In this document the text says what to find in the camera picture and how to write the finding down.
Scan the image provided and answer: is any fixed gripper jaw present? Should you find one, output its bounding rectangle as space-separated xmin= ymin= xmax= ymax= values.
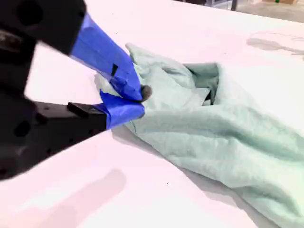
xmin=35 ymin=91 xmax=145 ymax=156

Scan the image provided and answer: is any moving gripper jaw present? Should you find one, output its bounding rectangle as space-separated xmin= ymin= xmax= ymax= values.
xmin=14 ymin=0 xmax=153 ymax=103

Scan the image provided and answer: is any pale green T-shirt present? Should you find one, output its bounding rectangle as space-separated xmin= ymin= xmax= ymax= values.
xmin=94 ymin=42 xmax=304 ymax=228

